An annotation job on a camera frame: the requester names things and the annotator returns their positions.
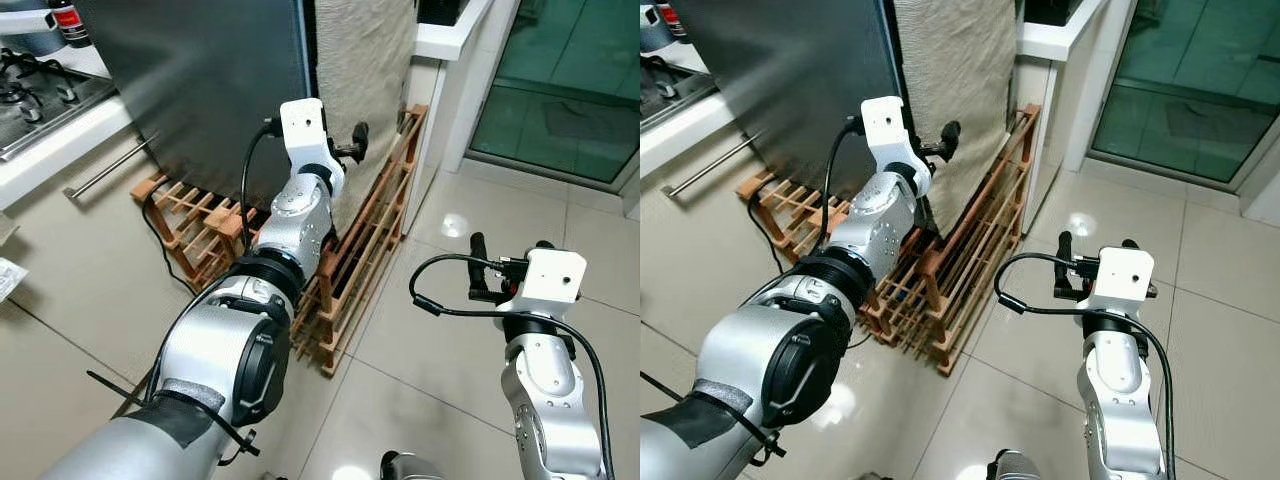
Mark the steel gas stove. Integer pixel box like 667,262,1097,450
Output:
0,45,118,163
640,55,717,133

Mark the black box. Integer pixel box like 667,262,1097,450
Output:
1022,0,1081,27
418,0,471,27

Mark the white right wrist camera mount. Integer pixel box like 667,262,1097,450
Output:
497,248,586,319
1085,246,1157,319

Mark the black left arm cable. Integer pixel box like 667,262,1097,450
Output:
819,114,867,251
240,116,284,256

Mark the steel cabinet handle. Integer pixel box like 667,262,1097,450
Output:
668,130,766,198
64,133,161,198

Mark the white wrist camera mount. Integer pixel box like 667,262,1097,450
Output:
279,97,347,198
497,248,586,319
860,96,934,198
1085,246,1157,319

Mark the grey fridge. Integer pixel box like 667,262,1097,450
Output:
660,0,906,216
75,0,313,213

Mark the wooden slat rack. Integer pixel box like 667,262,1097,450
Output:
737,103,1041,378
130,103,431,379

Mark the thin black power cord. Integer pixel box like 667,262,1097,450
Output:
745,190,796,279
140,198,201,298

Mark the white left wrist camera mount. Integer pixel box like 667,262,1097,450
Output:
279,97,347,198
860,96,934,198

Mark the white paper label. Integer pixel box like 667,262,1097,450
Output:
0,257,30,302

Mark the green tinted glass door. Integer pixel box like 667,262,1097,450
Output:
1088,0,1280,188
468,0,641,188

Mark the silver right robot leg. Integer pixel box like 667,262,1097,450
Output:
378,451,443,480
985,449,1043,480

